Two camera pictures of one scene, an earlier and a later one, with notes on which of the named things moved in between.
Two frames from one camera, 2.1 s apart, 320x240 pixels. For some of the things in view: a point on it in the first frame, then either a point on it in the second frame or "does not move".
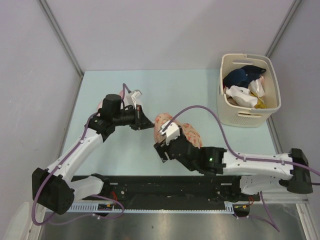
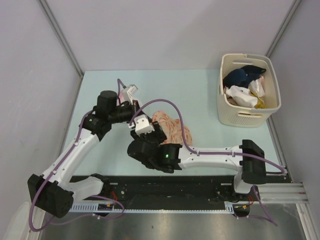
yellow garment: x=260 y=103 does not move
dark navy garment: x=242 y=77 does not move
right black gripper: x=161 y=148 → x=158 y=132
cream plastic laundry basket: x=233 y=114 does not move
